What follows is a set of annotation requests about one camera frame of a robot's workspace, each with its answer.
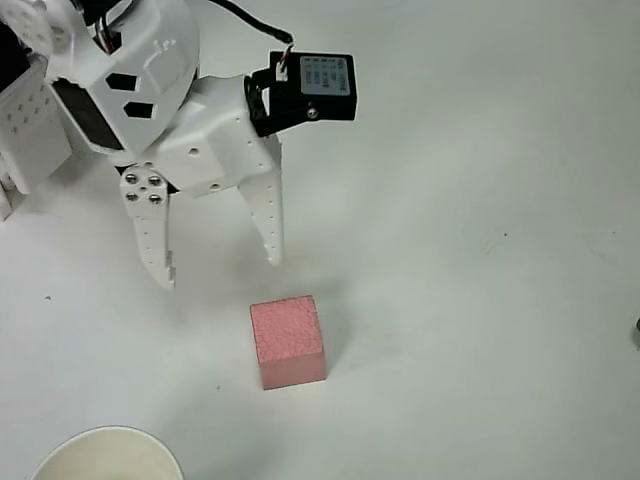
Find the pink foam cube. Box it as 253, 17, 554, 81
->
249, 294, 329, 391

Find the white paper cup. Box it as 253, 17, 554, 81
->
30, 425, 184, 480

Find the black camera box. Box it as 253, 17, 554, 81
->
244, 49, 360, 138

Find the black camera cable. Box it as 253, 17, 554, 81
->
209, 0, 297, 52

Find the red white black servo wire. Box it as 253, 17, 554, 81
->
88, 13, 127, 54

